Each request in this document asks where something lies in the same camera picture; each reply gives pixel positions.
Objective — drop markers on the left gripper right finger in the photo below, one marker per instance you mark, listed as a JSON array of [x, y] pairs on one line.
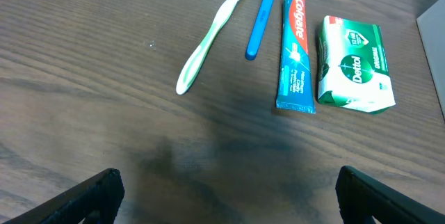
[[363, 199]]

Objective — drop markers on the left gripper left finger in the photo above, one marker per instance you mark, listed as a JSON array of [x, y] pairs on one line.
[[96, 200]]

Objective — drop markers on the green white toothbrush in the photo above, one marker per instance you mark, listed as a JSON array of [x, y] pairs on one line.
[[194, 63]]

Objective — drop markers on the green Dettol soap pack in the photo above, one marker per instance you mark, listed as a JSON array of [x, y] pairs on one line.
[[353, 70]]

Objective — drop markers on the Colgate toothpaste tube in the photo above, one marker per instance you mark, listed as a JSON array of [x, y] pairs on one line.
[[295, 80]]

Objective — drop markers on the white box pink interior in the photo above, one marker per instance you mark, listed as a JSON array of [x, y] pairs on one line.
[[431, 28]]

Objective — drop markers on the blue disposable razor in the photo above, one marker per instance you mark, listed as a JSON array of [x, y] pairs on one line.
[[258, 29]]

